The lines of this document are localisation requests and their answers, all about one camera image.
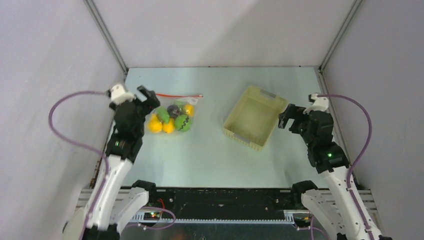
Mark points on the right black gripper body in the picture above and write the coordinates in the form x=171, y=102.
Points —
x=294, y=117

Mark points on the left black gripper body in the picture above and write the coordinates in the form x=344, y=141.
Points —
x=147, y=106

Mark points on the dark mangosteen toy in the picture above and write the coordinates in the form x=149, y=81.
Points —
x=174, y=111

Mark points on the clear zip top bag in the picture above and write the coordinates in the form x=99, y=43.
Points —
x=180, y=100

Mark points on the yellow lemon toy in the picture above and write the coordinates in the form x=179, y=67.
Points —
x=169, y=127

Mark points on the green watermelon toy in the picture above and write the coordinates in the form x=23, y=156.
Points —
x=183, y=123

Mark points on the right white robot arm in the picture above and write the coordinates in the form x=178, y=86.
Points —
x=349, y=219

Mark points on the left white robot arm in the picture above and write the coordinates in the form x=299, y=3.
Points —
x=104, y=220

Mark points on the yellow mango toy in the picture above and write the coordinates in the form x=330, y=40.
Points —
x=189, y=109

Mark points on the cream plastic basket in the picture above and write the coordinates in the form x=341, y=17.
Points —
x=254, y=117

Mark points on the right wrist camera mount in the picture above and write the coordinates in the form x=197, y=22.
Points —
x=318, y=103

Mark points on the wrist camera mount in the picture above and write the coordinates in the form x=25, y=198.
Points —
x=318, y=103
x=118, y=94

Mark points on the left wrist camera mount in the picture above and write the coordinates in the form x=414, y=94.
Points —
x=118, y=94

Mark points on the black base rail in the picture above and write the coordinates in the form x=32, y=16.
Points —
x=226, y=204

